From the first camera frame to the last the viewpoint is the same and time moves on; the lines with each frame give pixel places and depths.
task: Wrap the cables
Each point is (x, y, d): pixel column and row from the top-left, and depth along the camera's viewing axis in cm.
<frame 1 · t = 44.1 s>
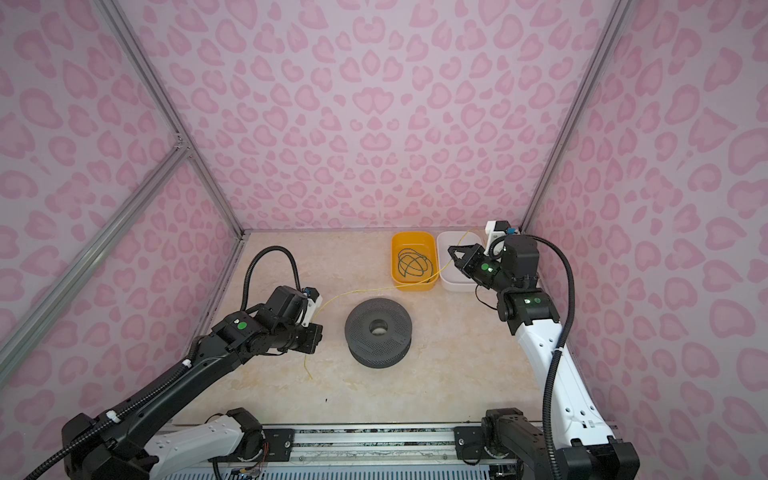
left hand: (322, 332, 76), fingers closed
right hand: (448, 246, 69), fingers closed
yellow plastic bin: (422, 241, 114), point 4 cm above the table
white plastic bin: (452, 278, 103), point 4 cm above the table

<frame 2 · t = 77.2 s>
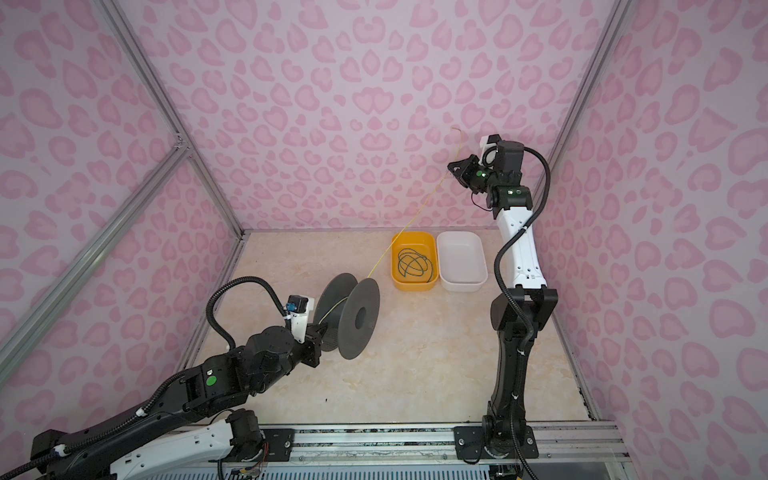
left hand: (328, 325, 68), fingers closed
right hand: (454, 159, 80), fingers closed
the named things where they were.

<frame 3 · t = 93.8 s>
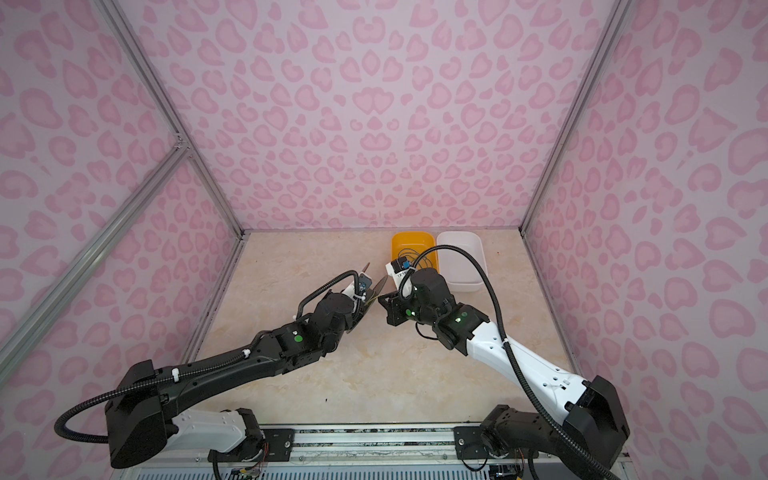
left hand: (350, 284, 78), fingers closed
right hand: (380, 297, 74), fingers closed
the named things where they were.

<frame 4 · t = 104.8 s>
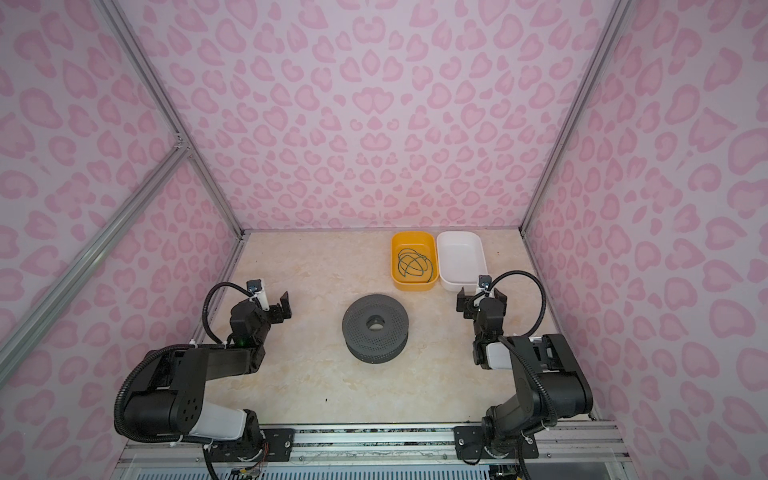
left hand: (271, 290, 91), fingers open
right hand: (481, 286, 91), fingers open
the named things where they were.

